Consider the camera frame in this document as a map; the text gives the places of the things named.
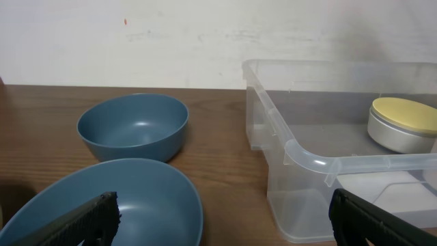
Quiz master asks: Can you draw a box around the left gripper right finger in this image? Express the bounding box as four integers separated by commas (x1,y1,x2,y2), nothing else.
328,189,436,246

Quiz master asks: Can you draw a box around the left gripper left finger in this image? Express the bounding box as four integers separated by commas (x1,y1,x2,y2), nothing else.
11,191,121,246

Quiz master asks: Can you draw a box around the dark blue bowl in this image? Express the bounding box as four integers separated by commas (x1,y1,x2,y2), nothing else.
1,159,203,246
76,93,189,162

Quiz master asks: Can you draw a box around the small grey bowl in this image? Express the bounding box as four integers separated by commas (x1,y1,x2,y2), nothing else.
367,108,436,154

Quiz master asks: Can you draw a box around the clear plastic storage container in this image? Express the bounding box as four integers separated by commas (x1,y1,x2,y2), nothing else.
242,60,436,243

